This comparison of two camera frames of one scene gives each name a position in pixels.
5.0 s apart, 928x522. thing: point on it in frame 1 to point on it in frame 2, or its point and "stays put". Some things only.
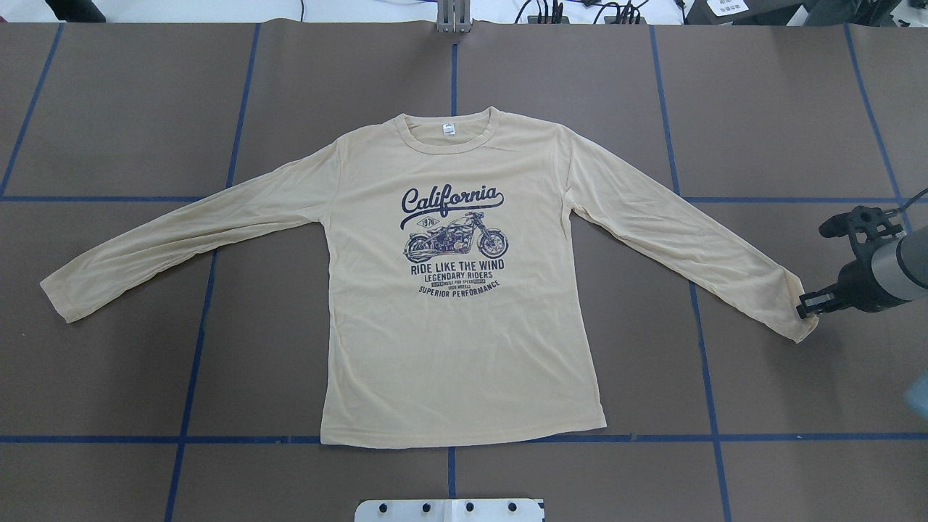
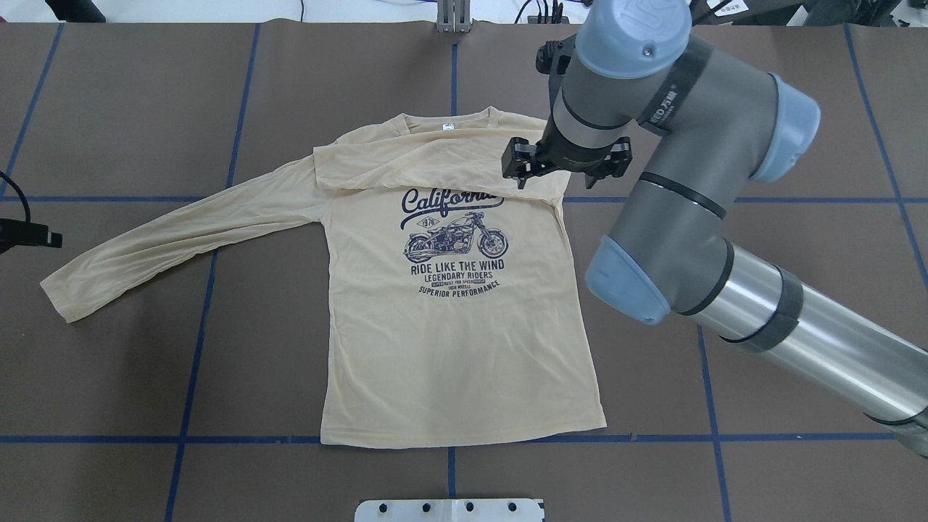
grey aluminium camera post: (454, 16) stays put
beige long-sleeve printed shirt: (457, 307) stays put
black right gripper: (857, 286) to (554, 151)
